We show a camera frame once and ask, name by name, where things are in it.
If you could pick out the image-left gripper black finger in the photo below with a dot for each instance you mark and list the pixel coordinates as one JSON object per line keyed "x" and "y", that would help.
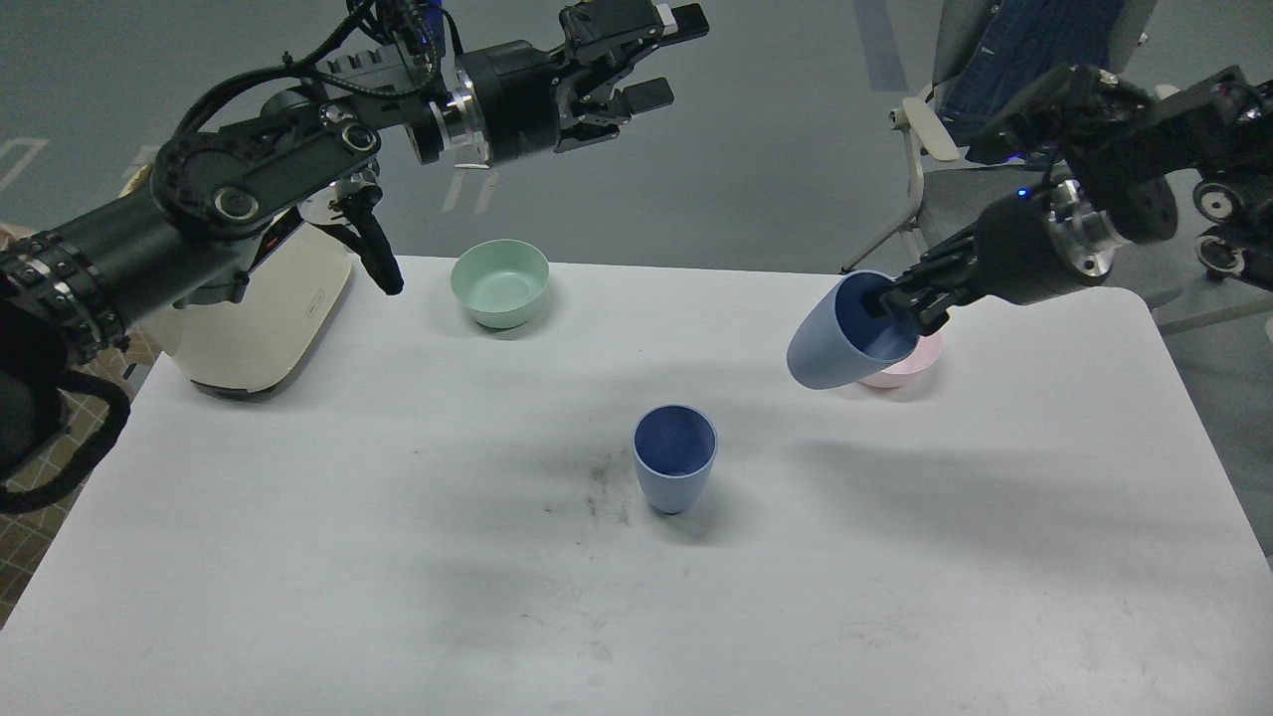
{"x": 607, "y": 37}
{"x": 599, "y": 115}

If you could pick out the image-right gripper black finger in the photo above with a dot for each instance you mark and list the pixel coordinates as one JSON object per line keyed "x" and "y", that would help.
{"x": 923, "y": 314}
{"x": 943, "y": 275}

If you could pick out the black cylindrical gripper body, image right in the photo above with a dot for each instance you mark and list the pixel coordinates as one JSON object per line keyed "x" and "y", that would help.
{"x": 1042, "y": 243}

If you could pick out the black cylindrical gripper body, image left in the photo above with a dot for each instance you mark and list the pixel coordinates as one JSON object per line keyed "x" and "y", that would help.
{"x": 511, "y": 101}

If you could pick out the blue cup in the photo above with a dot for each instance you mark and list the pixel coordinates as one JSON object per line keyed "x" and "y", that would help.
{"x": 674, "y": 448}
{"x": 847, "y": 336}

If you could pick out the pink bowl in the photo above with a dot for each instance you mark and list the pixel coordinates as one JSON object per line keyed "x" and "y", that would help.
{"x": 923, "y": 358}

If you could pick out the grey office chair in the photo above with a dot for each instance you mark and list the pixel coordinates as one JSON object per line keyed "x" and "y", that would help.
{"x": 943, "y": 201}

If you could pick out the green bowl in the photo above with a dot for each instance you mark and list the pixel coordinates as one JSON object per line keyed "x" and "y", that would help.
{"x": 501, "y": 284}

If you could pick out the blue denim jacket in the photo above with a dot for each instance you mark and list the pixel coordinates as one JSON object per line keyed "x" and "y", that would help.
{"x": 1029, "y": 50}

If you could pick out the cream white toaster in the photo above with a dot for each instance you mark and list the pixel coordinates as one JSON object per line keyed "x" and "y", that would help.
{"x": 250, "y": 350}

